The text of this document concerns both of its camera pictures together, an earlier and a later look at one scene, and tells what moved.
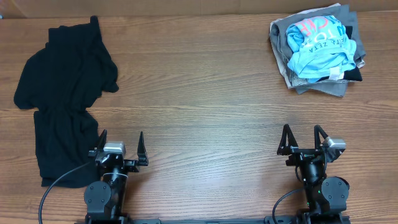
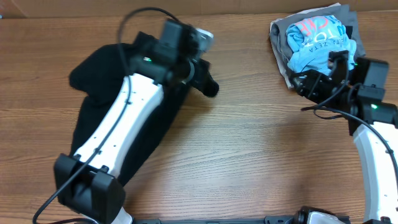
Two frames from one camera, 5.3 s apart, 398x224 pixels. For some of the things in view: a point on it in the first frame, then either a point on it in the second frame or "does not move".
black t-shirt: (63, 80) -> (86, 78)
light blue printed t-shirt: (321, 48) does not move
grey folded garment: (278, 31) does not move
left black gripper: (132, 164) -> (200, 65)
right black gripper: (301, 154) -> (310, 85)
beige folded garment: (273, 45) does not move
